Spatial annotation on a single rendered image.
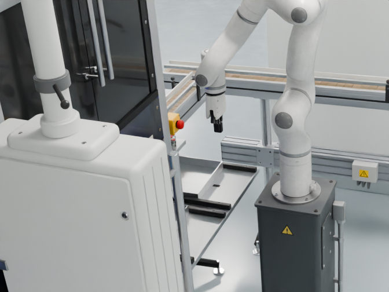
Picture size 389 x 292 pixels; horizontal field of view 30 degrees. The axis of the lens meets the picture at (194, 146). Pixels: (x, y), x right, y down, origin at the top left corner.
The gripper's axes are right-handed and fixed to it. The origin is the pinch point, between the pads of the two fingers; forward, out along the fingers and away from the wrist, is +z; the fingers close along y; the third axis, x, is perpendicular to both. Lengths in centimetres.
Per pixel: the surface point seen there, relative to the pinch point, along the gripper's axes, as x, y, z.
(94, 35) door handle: -22, 41, -51
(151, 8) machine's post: -28, -10, -43
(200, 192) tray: -1.8, 17.4, 19.7
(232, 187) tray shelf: 6.9, 6.5, 22.4
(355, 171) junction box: 36, -80, 60
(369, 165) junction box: 43, -80, 56
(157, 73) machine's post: -28.1, -7.7, -16.7
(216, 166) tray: -5.0, -5.7, 21.6
